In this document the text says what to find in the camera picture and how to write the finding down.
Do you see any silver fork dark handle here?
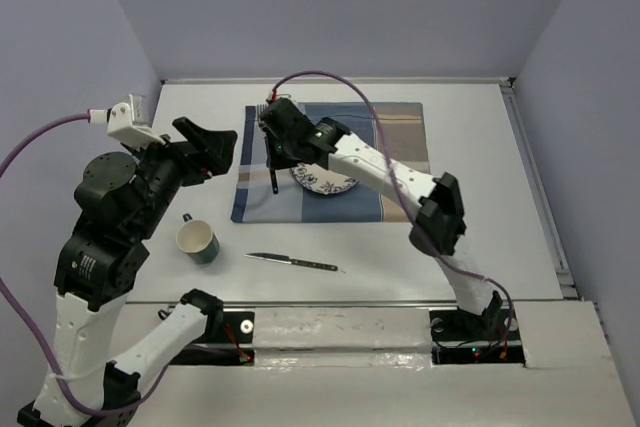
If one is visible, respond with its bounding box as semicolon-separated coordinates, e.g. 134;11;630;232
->
256;103;270;122

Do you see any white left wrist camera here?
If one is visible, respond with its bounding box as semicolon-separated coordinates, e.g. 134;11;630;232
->
107;94;165;150

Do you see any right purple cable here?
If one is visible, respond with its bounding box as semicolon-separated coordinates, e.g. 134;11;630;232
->
267;70;516;363

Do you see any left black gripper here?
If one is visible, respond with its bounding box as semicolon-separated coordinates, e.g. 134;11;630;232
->
127;113;242;234

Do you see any purple cable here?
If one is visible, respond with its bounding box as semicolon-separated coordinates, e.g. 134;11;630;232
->
0;109;174;418
267;70;516;363

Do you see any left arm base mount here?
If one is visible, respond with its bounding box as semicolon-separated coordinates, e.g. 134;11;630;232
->
170;310;255;367

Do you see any silver knife dark handle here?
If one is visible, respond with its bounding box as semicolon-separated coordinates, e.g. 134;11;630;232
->
246;252;338;272

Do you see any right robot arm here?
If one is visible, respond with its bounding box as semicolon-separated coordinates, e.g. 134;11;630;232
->
257;97;515;341

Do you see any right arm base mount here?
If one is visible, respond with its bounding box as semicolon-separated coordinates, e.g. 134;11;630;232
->
429;308;526;366

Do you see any teal paper cup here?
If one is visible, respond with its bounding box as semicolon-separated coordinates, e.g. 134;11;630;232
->
176;213;220;265

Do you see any blue floral ceramic plate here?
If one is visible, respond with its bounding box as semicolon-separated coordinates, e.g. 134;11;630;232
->
290;163;358;196

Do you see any blue plaid cloth placemat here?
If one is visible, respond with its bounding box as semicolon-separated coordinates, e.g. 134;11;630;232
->
231;102;431;224

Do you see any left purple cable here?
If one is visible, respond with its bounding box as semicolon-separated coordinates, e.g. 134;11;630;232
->
0;109;174;418

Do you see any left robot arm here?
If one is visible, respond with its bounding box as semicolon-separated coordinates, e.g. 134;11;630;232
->
17;117;237;426

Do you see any aluminium right rail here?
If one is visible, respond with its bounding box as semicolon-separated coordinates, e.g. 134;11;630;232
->
500;78;582;300

